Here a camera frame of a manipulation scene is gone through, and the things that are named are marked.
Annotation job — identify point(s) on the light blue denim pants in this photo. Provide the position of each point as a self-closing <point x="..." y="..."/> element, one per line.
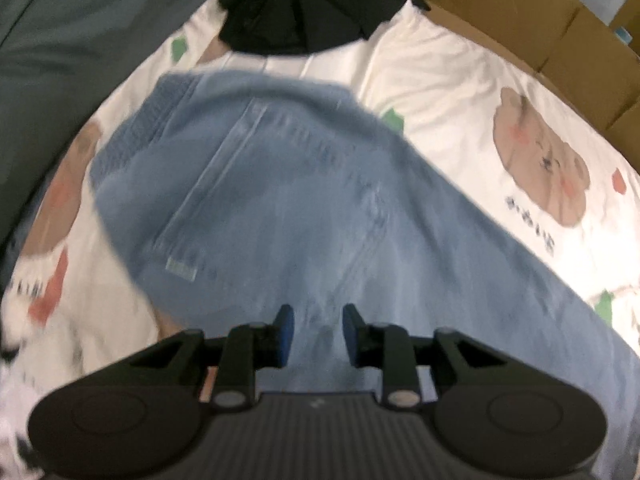
<point x="300" y="200"/>

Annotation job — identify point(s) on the light blue bottle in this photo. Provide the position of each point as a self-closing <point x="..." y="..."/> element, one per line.
<point x="624" y="35"/>

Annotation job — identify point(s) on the cream bear print bed sheet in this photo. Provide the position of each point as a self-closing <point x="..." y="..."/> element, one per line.
<point x="450" y="85"/>

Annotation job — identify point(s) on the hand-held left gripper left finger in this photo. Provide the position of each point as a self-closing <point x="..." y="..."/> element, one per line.
<point x="285" y="332"/>

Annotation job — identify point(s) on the flattened brown cardboard box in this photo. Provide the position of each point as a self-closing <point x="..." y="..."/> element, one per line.
<point x="525" y="10"/>

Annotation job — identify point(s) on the grey quilted cushion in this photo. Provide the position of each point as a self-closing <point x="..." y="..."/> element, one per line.
<point x="75" y="60"/>

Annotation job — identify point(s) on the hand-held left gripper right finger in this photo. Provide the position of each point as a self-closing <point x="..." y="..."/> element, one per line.
<point x="352" y="332"/>

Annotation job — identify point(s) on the black cloth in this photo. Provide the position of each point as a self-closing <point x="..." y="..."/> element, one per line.
<point x="310" y="5"/>

